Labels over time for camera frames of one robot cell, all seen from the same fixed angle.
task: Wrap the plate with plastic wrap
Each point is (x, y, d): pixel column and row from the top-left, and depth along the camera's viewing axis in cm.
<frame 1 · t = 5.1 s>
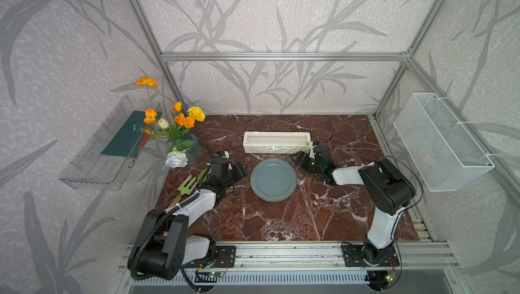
left hand: (245, 167, 90), fingers open
right hand: (293, 157, 97), fingers open
grey-green round plate: (273, 180, 96), on the table
white plastic wrap dispenser box: (279, 142, 101), point 8 cm above the table
flower bouquet in glass vase: (185, 145, 80), point 24 cm above the table
green garden fork wooden handle: (181, 190, 91), point 2 cm above the table
red pen: (144, 141, 70), point 32 cm above the table

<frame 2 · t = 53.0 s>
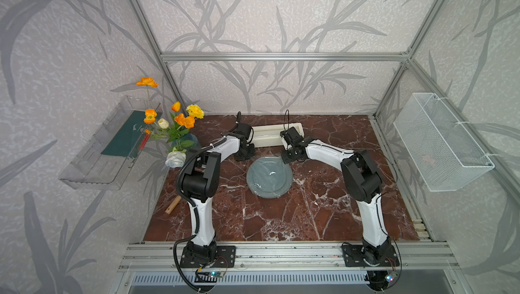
left hand: (250, 154, 101), fingers closed
right hand: (285, 154, 100), fingers closed
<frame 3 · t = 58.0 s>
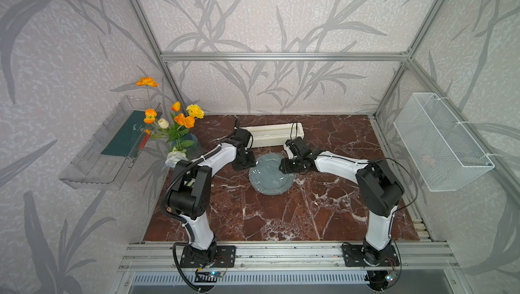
left hand: (252, 164, 94), fingers open
right hand: (281, 166, 94), fingers open
grey-green round plate: (267, 177, 95), point 2 cm above the table
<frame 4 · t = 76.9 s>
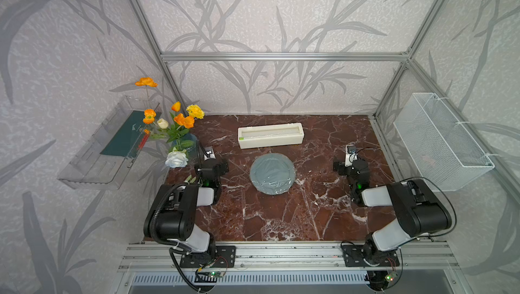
left hand: (212, 158, 94), fingers open
right hand: (346, 154, 94), fingers open
